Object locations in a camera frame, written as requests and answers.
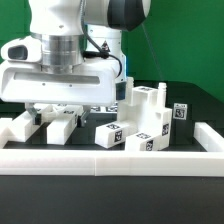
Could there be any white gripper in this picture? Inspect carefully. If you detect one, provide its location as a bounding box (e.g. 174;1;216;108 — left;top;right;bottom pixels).
0;60;117;128

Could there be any white short tagged block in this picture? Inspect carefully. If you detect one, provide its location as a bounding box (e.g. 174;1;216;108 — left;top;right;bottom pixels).
95;121;137;149

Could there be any white chair seat part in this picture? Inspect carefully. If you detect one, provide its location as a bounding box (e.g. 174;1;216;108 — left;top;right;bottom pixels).
117;77;172;151

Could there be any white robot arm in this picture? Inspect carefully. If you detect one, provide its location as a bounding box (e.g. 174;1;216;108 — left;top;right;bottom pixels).
0;0;151;125

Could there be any white tagged flat board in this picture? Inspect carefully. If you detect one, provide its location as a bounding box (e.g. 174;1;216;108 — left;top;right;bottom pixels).
90;106;117;113

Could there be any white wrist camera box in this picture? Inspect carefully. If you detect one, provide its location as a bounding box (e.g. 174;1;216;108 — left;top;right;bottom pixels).
1;36;42;63

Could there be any black cable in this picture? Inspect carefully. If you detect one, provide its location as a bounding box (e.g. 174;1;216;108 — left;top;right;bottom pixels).
79;0;123;78

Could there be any white fence frame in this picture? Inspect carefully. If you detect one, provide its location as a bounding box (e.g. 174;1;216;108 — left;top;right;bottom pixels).
0;118;224;177

